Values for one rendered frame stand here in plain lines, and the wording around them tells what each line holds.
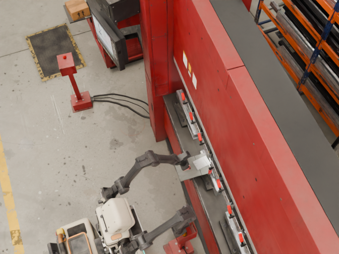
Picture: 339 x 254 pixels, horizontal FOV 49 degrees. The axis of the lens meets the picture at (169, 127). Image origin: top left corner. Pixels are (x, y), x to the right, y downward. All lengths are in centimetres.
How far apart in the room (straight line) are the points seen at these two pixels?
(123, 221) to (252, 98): 121
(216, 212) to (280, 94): 144
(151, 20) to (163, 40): 25
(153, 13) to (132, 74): 217
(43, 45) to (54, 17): 56
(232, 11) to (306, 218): 121
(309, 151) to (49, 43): 433
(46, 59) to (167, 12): 276
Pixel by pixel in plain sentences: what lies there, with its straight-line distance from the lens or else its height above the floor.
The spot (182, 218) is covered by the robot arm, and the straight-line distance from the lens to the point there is 240.
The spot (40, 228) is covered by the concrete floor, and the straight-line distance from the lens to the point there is 415.
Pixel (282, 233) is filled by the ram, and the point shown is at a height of 197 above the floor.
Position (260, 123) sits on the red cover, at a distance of 177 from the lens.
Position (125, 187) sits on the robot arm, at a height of 129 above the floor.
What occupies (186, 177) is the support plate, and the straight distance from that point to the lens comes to 302.
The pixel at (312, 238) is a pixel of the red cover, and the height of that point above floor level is 230.
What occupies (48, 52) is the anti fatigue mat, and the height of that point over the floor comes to 1.
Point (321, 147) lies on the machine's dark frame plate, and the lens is 179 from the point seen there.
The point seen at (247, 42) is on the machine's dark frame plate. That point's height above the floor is 230.
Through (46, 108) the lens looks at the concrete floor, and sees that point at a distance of 481.
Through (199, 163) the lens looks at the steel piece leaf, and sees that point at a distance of 308.
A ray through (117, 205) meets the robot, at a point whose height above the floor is 137.
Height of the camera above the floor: 377
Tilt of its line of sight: 59 degrees down
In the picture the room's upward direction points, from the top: 1 degrees counter-clockwise
